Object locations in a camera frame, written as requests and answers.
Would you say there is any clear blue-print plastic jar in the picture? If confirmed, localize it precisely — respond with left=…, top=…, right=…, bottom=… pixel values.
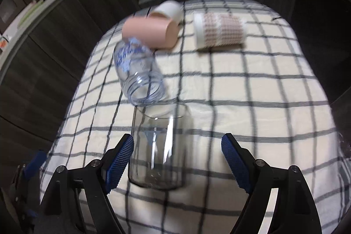
left=113, top=38, right=165, bottom=106

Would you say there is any clear square glass cup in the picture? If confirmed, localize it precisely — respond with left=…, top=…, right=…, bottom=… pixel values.
left=129, top=103, right=193, bottom=191

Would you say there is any brown checked paper cup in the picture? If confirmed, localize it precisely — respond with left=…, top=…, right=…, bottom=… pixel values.
left=193, top=13, right=247, bottom=50

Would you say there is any white grid-pattern tablecloth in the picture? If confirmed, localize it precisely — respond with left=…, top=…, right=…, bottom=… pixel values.
left=40, top=0, right=351, bottom=234

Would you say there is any pink cup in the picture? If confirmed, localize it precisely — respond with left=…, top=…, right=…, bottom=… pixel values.
left=122, top=17, right=180, bottom=49

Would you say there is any white cup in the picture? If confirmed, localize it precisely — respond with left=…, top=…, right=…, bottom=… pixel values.
left=149, top=0, right=183, bottom=24

